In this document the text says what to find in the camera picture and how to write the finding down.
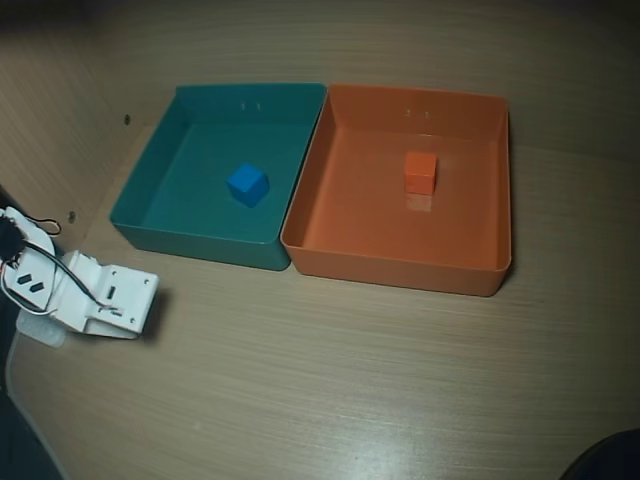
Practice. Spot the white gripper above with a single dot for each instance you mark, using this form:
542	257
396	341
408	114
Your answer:
126	295

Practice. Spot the orange cube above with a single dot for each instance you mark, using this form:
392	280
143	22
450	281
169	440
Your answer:
420	170

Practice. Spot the teal plastic box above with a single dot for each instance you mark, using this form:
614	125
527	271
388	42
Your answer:
190	165

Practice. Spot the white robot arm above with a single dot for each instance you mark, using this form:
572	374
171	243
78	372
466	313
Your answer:
32	265

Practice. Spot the orange plastic box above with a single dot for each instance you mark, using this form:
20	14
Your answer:
360	210

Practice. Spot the blue cube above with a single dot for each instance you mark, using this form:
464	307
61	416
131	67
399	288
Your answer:
245	182

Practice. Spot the white foam pad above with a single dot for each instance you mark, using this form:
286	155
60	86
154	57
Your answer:
42	334

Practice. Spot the dark round object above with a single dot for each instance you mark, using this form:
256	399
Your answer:
615	460

